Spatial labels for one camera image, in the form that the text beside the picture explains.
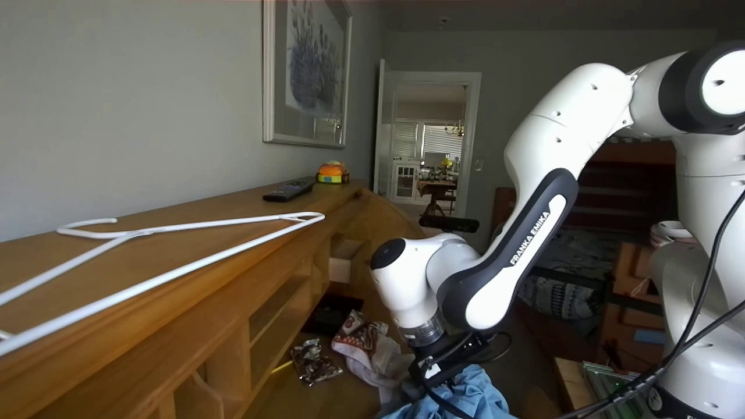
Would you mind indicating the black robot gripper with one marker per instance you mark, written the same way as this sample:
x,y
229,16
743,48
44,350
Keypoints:
x,y
449,354

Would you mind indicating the blue cloth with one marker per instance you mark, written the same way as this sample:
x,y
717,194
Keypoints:
x,y
468,394

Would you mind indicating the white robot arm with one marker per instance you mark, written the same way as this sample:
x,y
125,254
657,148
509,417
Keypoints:
x,y
607,149

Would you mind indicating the white cloth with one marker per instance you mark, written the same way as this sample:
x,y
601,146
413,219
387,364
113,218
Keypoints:
x,y
370,352

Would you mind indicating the small wooden desk drawer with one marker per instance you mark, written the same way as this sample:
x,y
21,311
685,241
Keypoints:
x,y
342,259

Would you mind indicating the orange yellow toy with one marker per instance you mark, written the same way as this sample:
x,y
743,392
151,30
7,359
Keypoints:
x,y
332,173

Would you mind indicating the black remote control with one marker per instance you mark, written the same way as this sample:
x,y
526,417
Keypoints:
x,y
289,189

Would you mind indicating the wooden roll-top desk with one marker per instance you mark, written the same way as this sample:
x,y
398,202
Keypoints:
x,y
206,346

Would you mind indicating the white plastic clothes hanger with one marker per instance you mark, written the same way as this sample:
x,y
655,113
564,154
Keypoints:
x,y
84,269

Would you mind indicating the black camera on boom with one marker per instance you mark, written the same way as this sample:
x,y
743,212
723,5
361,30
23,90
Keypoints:
x,y
449,225

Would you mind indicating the framed wall picture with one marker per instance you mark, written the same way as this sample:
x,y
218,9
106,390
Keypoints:
x,y
306,68

